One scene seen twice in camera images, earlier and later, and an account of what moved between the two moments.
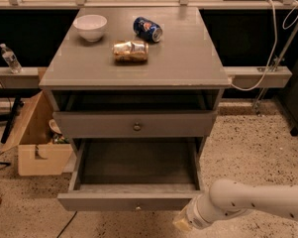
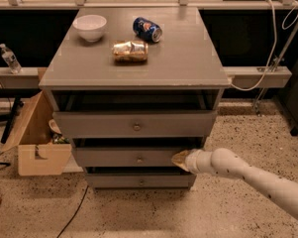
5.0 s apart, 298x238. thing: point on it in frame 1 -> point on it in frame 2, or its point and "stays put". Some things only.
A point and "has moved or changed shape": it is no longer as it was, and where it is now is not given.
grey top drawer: [135, 124] stays put
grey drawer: [135, 175] has moved or changed shape
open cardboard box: [33, 140] stays put
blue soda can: [148, 30] stays put
